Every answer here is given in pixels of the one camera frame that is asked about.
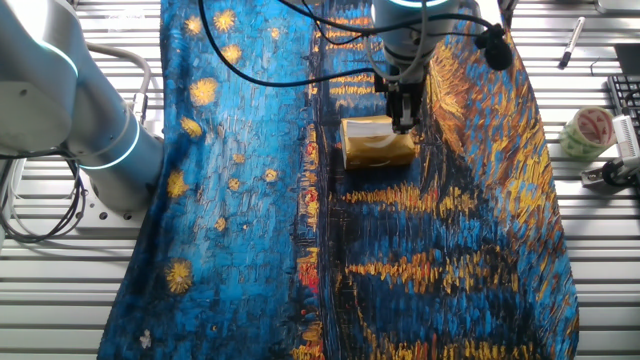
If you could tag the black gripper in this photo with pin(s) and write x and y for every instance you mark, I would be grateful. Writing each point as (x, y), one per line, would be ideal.
(406, 95)

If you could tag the dark grey box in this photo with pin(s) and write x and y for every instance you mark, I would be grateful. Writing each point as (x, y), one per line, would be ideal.
(627, 59)

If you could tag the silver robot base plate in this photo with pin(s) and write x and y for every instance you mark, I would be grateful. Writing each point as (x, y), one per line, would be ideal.
(115, 220)

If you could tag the black tape dispenser tool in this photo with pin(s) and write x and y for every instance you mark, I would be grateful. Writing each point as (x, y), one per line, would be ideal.
(612, 175)

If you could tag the black tipped marker pen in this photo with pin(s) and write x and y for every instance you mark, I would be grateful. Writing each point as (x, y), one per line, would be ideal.
(571, 42)

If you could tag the black keyboard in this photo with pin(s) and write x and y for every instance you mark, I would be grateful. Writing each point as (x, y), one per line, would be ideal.
(625, 90)

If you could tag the clear tape roll red print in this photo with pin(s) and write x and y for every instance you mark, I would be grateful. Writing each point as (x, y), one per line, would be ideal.
(570, 141)

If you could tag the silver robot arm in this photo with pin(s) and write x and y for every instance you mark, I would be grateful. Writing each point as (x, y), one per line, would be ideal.
(100, 125)

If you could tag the grey flat device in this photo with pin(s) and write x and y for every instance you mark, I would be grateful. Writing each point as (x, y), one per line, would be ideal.
(617, 5)

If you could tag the starry night painted tablecloth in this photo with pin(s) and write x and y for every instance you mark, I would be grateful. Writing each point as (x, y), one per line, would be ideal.
(240, 200)

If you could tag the gold tissue pack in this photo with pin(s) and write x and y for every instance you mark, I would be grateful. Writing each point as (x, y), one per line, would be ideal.
(375, 155)

